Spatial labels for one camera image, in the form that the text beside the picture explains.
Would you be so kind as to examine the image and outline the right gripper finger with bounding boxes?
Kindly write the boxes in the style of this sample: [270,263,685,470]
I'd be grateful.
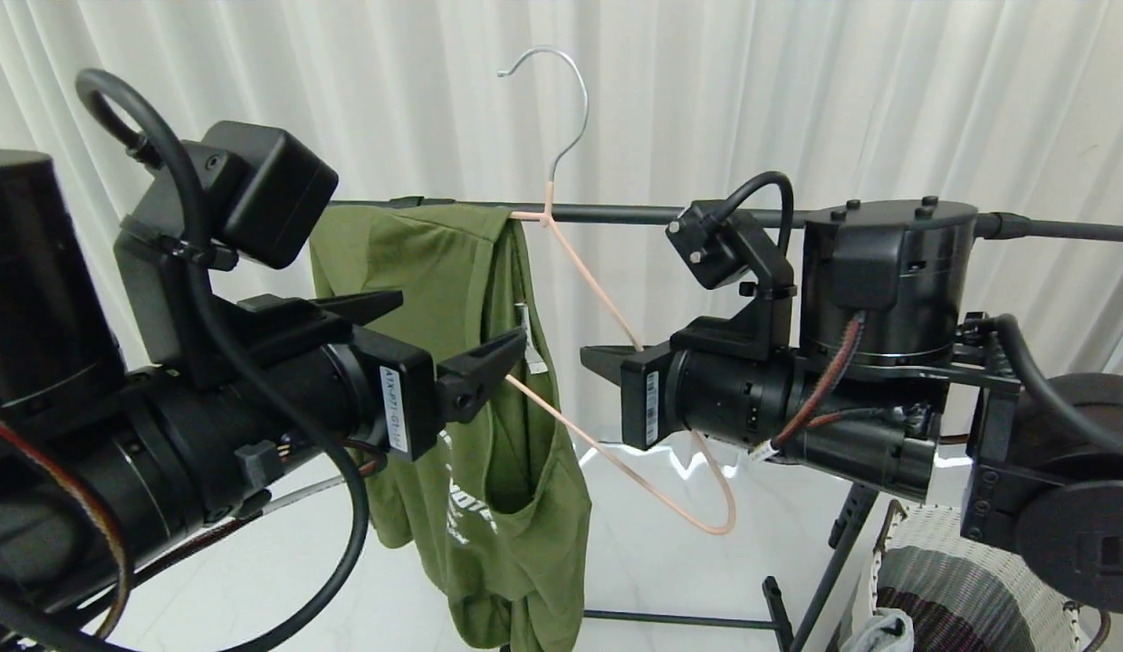
[580,344,648,383]

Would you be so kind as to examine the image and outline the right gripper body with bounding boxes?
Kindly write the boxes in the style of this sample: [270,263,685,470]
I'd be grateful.
[620,337,798,451]

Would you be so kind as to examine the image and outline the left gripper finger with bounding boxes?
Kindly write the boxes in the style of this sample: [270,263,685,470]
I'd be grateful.
[435,328,528,425]
[312,290,405,350]

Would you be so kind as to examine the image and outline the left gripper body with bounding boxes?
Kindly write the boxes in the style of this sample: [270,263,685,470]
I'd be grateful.
[154,326,440,517]

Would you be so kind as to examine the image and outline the green printed shirt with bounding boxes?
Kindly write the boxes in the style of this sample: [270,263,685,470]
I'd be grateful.
[308,204,591,652]

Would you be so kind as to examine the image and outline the pink clothes hanger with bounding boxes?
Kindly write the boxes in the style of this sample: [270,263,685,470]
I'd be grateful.
[496,45,738,535]

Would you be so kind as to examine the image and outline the pale grey shorts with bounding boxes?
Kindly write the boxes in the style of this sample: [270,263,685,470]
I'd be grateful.
[838,609,916,652]

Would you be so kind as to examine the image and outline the black clothes rack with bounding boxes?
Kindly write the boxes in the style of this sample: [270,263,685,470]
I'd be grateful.
[331,195,1123,652]

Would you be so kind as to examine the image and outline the white laundry basket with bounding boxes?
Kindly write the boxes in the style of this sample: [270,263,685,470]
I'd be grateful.
[851,498,1115,652]

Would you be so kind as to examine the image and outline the white curtain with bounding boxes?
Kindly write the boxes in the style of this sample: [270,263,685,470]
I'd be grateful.
[0,0,1123,472]

